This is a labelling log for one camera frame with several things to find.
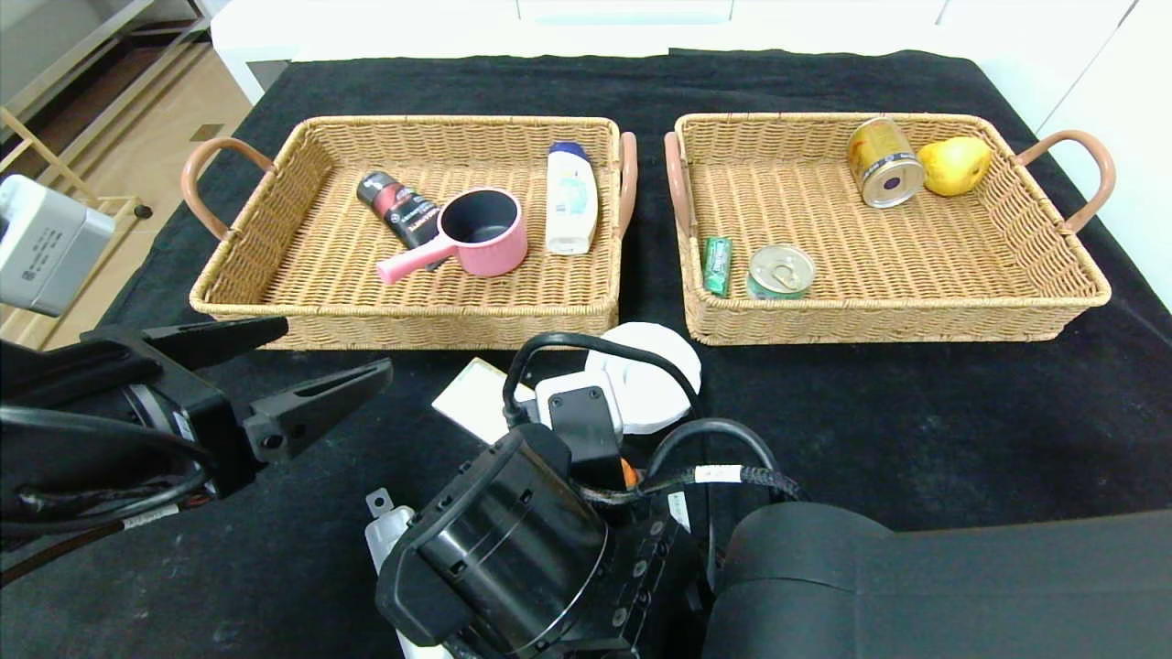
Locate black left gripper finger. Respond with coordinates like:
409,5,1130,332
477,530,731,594
140,316,290,373
243,358,395,459

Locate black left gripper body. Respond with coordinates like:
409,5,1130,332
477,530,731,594
0,325,267,546

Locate white plastic bowl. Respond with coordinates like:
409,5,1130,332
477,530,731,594
583,321,702,436

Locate green chewing gum pack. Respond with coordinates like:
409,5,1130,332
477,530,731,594
701,236,734,297

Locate small pull-tab tin can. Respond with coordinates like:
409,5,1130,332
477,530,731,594
746,244,816,300

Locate translucent white toothbrush case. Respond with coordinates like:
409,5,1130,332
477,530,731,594
364,488,422,573

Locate wooden rack on wheels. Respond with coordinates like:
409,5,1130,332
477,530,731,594
0,105,155,385

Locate cream rectangular box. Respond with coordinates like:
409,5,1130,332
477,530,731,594
431,357,541,447

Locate black red tube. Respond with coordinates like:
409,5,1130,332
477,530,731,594
356,171,444,273

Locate pink saucepan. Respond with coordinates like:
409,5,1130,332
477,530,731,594
375,188,530,286

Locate grey shelf unit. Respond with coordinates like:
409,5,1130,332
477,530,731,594
0,0,216,138

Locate black tablecloth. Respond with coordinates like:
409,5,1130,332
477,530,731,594
0,48,1172,659

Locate white bottle blue cap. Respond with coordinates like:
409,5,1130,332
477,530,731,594
545,142,600,256

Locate gold drink can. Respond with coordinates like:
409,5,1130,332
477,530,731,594
846,116,926,210

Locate yellow pear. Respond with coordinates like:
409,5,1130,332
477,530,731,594
917,135,993,197

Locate wicker basket brown handles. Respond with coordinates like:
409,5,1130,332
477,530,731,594
663,112,1118,347
180,115,639,351

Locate black left camera bracket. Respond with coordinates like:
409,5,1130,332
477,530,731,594
0,334,175,408

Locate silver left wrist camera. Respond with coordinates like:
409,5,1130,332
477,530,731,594
0,174,116,319

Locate braided cable white tag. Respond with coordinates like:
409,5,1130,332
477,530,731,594
577,464,811,509

